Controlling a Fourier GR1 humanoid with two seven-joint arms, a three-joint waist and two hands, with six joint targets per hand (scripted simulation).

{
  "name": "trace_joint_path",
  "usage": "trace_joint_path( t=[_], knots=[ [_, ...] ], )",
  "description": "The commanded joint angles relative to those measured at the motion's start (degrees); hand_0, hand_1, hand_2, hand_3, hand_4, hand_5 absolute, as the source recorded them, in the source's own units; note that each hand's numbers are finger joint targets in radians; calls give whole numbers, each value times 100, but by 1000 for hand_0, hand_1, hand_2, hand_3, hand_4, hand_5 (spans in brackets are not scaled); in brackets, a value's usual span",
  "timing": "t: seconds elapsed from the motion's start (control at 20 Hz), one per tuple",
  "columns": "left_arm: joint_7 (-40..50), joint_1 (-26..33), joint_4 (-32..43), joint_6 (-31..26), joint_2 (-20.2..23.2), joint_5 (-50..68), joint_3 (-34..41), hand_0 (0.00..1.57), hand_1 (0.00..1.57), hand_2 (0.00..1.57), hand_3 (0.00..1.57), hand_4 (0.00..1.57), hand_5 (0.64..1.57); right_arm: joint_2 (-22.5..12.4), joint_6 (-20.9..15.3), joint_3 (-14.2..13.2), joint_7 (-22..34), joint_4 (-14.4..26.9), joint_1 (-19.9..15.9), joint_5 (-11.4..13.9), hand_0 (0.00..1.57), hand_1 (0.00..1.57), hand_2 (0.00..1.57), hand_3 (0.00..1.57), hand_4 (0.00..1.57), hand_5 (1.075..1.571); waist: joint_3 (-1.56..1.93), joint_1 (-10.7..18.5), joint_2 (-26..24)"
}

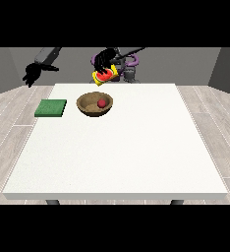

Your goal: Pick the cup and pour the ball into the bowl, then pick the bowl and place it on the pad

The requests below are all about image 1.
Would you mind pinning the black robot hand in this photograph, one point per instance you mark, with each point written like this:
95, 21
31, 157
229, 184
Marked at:
33, 73
104, 59

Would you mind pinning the yellow cup with melon print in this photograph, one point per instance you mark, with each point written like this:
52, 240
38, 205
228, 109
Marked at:
105, 76

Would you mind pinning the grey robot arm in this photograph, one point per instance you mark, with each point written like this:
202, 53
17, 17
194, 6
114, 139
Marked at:
130, 52
47, 55

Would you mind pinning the green square pad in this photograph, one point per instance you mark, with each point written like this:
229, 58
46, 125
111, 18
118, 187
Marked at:
50, 108

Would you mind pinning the small red ball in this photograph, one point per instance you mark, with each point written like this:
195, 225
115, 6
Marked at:
102, 103

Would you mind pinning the brown wooden bowl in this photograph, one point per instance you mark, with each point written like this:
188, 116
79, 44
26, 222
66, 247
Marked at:
94, 104

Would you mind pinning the grey robot trunk purple rings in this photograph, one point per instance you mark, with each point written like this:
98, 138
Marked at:
129, 74

